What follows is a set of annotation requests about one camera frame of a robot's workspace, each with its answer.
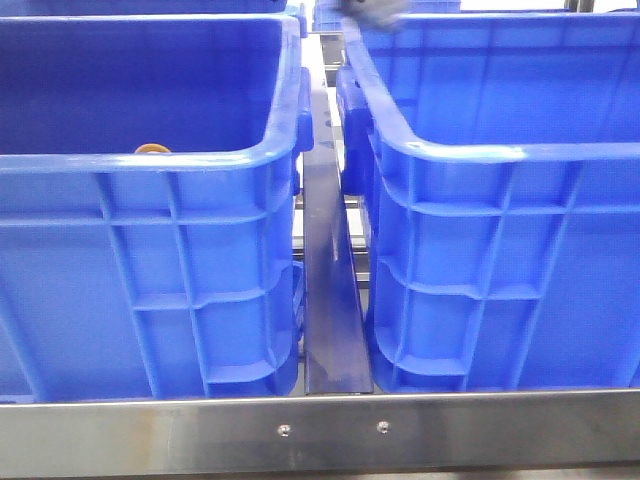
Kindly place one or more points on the yellow push button centre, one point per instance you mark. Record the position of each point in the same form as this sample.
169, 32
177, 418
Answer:
149, 148

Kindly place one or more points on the steel shelf front rail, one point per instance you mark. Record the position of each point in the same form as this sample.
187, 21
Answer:
320, 433

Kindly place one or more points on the blue bin with buttons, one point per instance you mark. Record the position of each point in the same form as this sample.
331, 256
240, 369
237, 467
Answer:
149, 276

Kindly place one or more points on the blue bin back row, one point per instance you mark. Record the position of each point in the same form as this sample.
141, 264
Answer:
326, 17

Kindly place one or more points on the blue empty target bin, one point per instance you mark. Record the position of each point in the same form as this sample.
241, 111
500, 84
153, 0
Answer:
502, 198

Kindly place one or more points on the steel divider bar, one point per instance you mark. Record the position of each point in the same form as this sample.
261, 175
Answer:
336, 355

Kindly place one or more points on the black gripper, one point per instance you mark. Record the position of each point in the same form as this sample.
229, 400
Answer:
378, 14

